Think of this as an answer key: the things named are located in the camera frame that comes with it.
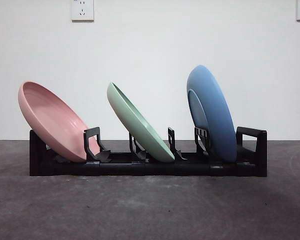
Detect green plate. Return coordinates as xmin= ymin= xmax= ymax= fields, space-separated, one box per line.
xmin=106 ymin=81 xmax=176 ymax=163

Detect blue plate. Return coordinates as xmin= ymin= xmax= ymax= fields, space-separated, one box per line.
xmin=186 ymin=64 xmax=238 ymax=163

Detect black plate rack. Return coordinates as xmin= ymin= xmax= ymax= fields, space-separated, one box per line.
xmin=29 ymin=126 xmax=268 ymax=178

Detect pink plate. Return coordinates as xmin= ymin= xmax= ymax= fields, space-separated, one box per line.
xmin=17 ymin=80 xmax=101 ymax=162

